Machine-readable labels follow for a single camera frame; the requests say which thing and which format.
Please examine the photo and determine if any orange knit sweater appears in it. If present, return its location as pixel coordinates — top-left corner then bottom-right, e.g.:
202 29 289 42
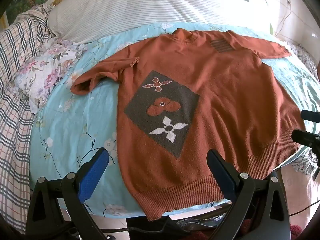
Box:
71 28 307 222

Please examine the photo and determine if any dark bed frame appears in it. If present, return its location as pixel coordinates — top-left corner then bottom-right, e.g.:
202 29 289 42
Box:
126 201 234 232

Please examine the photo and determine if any pink floral pillow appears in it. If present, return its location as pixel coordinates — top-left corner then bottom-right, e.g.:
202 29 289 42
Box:
14 37 87 115

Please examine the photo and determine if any light blue floral bedsheet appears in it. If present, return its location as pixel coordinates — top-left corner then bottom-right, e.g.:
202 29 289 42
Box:
30 21 320 218

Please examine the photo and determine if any plaid checked cloth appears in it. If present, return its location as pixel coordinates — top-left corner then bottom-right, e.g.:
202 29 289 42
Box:
0 4 54 228

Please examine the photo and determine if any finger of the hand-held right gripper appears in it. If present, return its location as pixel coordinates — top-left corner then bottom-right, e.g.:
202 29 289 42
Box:
291 129 320 153
301 110 320 123

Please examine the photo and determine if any thin wall cable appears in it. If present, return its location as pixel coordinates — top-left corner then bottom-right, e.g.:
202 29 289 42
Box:
274 4 292 37

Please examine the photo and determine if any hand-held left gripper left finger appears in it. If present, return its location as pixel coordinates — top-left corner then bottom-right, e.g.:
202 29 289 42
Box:
26 147 110 240

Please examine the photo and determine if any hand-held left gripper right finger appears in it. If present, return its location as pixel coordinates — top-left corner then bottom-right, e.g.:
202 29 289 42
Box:
206 149 292 240

